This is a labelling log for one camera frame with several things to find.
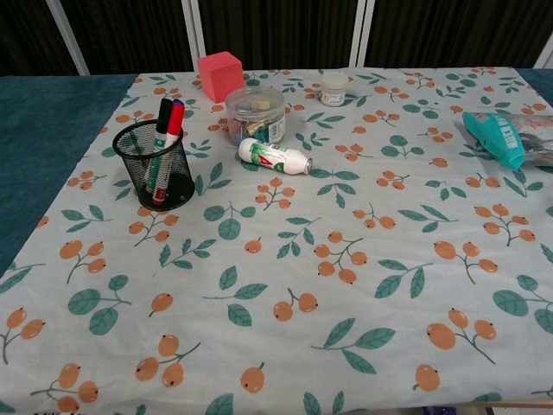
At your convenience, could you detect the black cap marker pen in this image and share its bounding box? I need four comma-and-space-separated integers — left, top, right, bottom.
143, 98, 174, 198

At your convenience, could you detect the small white cylinder cap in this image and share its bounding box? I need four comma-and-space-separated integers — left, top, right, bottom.
320, 71, 349, 107

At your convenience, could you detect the clear jar of binder clips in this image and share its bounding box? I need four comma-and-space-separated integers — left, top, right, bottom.
225, 86, 287, 147

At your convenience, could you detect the red capped marker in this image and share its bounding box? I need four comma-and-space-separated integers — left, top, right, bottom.
151, 102, 186, 205

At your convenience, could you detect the pink foam cube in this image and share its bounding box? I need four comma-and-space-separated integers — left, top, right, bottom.
197, 50, 245, 104

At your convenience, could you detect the floral orange berry tablecloth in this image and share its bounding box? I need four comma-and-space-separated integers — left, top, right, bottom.
0, 67, 553, 415

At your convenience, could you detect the black mesh pen holder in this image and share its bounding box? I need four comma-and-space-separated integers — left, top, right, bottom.
111, 119, 197, 212

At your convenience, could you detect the teal clear snack bag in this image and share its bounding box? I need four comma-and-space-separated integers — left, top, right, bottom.
461, 111, 553, 172

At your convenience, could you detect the white green print bottle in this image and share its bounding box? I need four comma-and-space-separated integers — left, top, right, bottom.
238, 137, 314, 176

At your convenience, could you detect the white metal frame pole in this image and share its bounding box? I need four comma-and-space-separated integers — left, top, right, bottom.
45, 0, 91, 77
347, 0, 376, 68
181, 0, 207, 73
534, 42, 553, 69

